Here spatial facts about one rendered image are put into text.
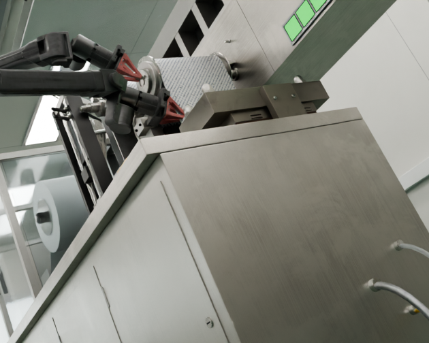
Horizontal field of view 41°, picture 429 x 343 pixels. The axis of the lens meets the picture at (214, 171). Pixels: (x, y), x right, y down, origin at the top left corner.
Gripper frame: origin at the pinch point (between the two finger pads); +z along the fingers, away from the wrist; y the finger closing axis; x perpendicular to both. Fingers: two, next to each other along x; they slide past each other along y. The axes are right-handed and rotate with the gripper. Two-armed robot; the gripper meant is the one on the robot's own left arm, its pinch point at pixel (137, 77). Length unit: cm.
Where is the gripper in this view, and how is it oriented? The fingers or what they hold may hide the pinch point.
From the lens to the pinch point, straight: 166.0
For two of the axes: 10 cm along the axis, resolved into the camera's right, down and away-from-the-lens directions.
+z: 8.5, 4.4, 2.8
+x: 2.0, -7.8, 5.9
